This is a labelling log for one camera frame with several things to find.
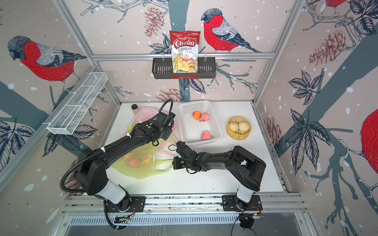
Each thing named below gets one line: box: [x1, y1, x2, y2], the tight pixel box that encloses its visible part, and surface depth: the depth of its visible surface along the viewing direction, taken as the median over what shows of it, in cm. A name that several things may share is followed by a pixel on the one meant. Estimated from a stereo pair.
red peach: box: [129, 157, 141, 167], surface depth 85 cm
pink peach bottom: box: [200, 130, 212, 141], surface depth 96 cm
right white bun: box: [238, 120, 251, 134], surface depth 100 cm
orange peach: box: [192, 111, 203, 120], surface depth 109 cm
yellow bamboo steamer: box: [226, 116, 252, 141], surface depth 100 cm
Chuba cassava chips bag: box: [169, 29, 201, 74], surface depth 87 cm
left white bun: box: [228, 121, 240, 133], surface depth 100 cm
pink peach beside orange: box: [200, 112, 211, 122], surface depth 106 cm
